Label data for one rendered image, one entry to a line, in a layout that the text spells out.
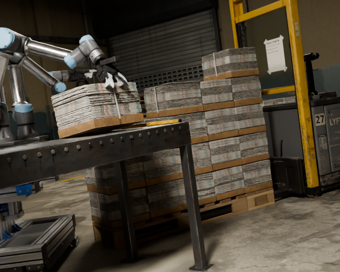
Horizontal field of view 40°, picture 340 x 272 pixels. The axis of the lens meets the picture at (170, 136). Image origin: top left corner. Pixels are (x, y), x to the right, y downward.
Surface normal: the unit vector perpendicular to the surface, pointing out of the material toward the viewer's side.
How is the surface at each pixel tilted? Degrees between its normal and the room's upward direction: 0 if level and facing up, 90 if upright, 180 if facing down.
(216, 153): 90
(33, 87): 90
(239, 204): 90
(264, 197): 90
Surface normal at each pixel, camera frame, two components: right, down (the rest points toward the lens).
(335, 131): 0.51, -0.03
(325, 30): -0.59, 0.12
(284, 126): -0.85, 0.15
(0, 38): -0.01, -0.07
